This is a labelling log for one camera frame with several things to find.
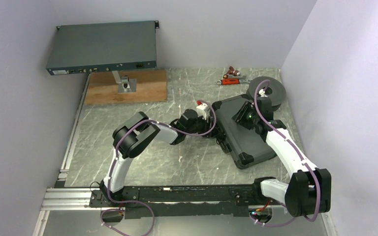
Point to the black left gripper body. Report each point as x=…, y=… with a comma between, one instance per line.
x=202, y=127

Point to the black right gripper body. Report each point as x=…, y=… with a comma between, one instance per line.
x=246, y=117

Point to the black poker set case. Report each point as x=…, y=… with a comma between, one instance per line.
x=245, y=146

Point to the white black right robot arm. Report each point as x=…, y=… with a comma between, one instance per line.
x=308, y=192

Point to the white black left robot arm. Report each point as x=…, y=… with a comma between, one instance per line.
x=133, y=136

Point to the black filament spool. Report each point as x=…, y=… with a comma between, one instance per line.
x=275, y=91

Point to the red grey clamp tool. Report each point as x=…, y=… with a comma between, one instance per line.
x=233, y=80

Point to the brown wooden board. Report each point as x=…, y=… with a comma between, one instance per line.
x=151, y=87

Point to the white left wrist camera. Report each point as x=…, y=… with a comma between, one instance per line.
x=203, y=110

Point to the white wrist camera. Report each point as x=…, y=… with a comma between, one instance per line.
x=203, y=110
x=261, y=93

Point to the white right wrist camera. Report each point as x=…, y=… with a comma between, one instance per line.
x=261, y=93

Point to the grey metal bracket stand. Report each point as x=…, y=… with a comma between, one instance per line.
x=125, y=84

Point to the grey rack network switch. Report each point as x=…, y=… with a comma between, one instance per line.
x=103, y=47

